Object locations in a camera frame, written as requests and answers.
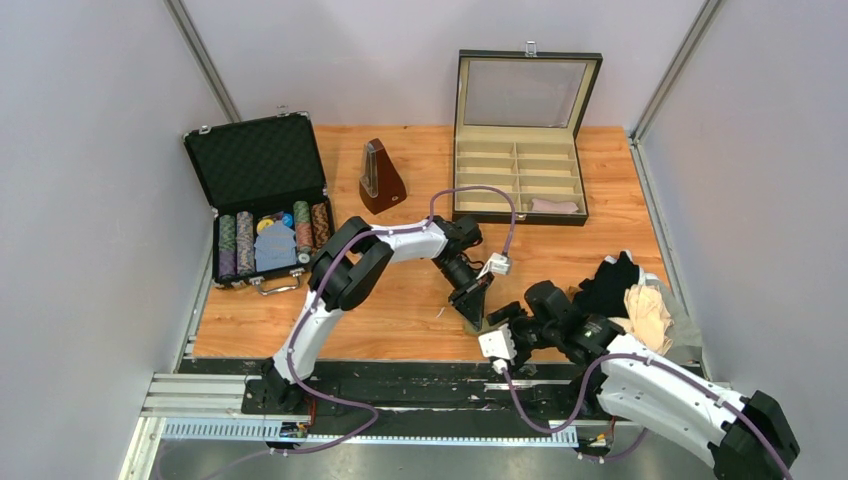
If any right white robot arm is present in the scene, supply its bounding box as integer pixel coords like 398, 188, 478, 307
478, 281, 800, 479

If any orange black chip stack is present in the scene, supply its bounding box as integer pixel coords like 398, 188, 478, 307
311, 202, 331, 249

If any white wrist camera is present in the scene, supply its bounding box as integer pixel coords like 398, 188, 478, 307
477, 324, 517, 361
477, 253, 512, 278

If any purple grey chip stack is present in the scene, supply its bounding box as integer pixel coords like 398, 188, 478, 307
236, 211, 255, 276

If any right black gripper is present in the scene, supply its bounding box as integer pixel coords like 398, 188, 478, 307
486, 304, 559, 374

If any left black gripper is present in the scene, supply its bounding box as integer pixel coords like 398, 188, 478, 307
433, 258, 494, 333

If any yellow dealer chip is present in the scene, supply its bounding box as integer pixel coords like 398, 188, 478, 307
256, 218, 275, 233

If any black poker chip case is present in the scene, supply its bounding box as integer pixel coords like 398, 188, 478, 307
182, 111, 335, 289

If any green purple chip stack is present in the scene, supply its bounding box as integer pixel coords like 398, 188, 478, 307
218, 215, 237, 280

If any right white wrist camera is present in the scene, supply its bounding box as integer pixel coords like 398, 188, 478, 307
477, 324, 517, 361

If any pink cloth in box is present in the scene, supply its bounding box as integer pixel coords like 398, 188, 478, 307
530, 198, 580, 215

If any aluminium frame rail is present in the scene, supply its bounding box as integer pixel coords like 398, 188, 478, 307
121, 362, 632, 479

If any black underwear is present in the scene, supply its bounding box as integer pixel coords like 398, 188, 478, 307
573, 250, 643, 318

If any black compartment display box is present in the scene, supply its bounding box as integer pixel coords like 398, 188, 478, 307
451, 41, 603, 226

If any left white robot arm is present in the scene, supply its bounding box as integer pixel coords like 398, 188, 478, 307
261, 215, 494, 413

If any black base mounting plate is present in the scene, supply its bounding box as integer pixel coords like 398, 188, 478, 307
178, 358, 582, 438

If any blue playing cards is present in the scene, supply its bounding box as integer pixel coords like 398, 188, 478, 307
254, 221, 297, 272

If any olive green white underwear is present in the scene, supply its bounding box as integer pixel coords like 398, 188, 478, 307
463, 318, 493, 335

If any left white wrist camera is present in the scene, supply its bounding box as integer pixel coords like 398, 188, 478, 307
477, 253, 512, 278

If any beige underwear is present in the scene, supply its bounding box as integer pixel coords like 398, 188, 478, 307
611, 285, 674, 355

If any grey cloth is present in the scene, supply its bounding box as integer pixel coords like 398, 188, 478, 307
646, 277, 703, 365

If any green red chip stack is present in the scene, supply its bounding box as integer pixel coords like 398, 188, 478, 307
293, 200, 314, 264

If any wooden metronome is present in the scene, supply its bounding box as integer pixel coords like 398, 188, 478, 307
359, 138, 407, 215

